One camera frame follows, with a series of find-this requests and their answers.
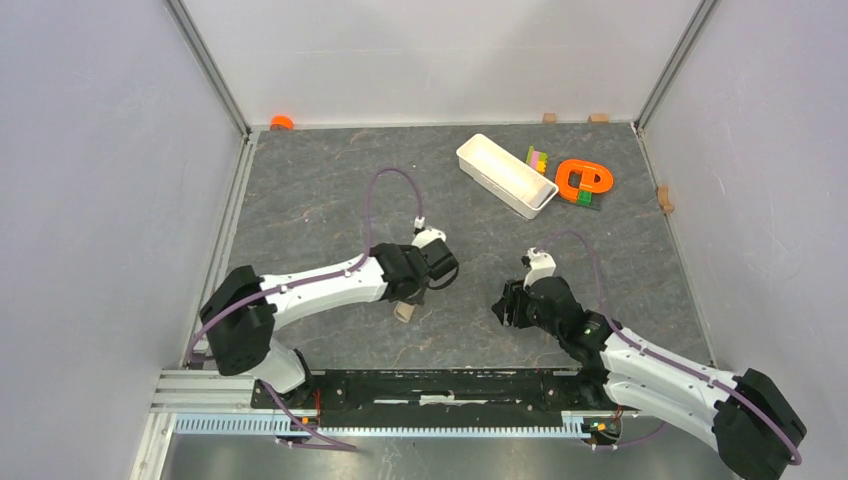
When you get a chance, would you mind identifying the beige card holder wallet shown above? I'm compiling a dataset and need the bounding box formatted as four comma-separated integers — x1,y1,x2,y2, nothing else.
394,302,416,323

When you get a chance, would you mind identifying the white plastic bin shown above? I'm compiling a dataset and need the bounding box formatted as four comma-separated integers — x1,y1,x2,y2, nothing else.
456,133,559,220

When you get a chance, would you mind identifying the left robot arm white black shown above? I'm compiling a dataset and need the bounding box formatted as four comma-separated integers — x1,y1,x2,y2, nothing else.
199,231,459,408

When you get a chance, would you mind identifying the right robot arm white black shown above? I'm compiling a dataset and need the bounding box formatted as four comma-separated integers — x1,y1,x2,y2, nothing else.
491,277,807,479

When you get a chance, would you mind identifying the green block on plate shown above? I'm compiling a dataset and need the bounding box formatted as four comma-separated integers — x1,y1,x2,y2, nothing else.
575,190,593,207

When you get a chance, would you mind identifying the pink yellow green block stack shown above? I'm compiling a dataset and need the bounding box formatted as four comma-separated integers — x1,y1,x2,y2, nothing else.
525,146,549,175

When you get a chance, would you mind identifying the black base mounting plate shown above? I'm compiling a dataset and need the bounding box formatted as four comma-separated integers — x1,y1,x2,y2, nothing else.
280,368,621,428

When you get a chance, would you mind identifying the wooden block back right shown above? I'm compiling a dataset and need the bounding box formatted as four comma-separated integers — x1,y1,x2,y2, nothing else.
588,113,610,124

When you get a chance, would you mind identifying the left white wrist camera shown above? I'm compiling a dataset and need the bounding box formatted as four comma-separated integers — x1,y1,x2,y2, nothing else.
411,216,446,248

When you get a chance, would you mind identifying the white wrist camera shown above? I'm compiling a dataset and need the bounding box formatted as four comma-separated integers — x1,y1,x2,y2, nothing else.
521,247,556,288
411,216,446,248

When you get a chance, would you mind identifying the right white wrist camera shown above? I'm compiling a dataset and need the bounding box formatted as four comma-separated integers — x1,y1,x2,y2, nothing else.
521,247,556,288

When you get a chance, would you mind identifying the wooden block right wall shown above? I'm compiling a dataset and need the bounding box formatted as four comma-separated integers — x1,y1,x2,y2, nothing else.
656,185,675,215

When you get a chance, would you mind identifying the slotted cable duct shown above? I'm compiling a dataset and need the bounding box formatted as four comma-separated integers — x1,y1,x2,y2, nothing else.
173,414,588,439

